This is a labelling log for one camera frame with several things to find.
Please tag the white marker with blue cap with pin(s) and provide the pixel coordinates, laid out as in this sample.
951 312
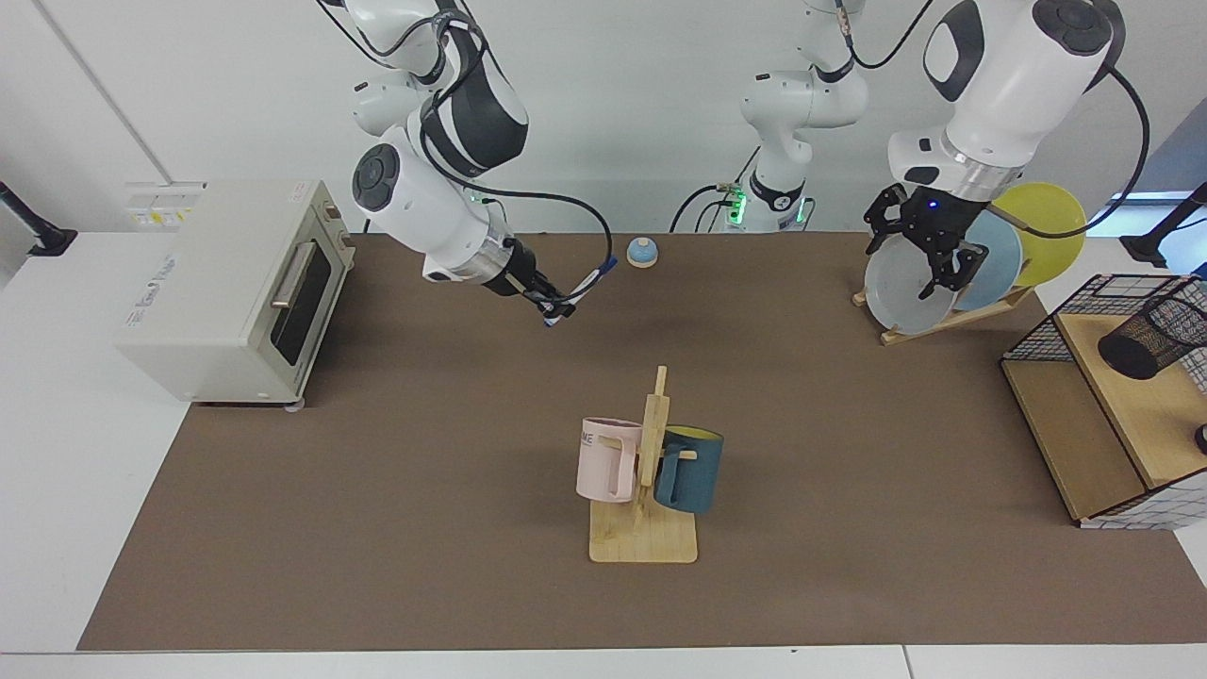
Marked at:
589 281

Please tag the black mesh pen holder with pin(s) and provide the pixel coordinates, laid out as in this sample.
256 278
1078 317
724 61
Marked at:
1146 344

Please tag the wooden plate rack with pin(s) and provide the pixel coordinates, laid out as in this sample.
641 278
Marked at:
943 325

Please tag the grey plate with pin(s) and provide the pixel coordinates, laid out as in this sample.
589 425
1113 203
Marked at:
896 297

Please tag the light blue plate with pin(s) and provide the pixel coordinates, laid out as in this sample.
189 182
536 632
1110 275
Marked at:
1000 259

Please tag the small blue round thing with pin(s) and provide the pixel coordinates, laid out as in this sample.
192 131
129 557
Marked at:
642 253

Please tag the yellow plate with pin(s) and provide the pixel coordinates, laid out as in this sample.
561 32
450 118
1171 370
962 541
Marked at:
1051 250

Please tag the pink cup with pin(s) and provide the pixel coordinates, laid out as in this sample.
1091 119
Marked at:
603 462

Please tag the black clamp stand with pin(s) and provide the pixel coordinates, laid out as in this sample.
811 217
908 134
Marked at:
47 240
1146 247

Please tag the dark teal cup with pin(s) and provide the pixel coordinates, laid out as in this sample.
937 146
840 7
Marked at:
693 476

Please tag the wooden cup stand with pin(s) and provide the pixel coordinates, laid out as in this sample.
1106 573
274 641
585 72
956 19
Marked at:
651 542

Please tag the brown table cloth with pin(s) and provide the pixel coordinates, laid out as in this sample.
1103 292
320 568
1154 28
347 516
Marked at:
377 547

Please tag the pale toaster oven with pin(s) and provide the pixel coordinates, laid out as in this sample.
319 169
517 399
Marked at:
207 311

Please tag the white socket box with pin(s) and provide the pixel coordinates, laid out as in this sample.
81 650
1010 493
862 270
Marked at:
156 203

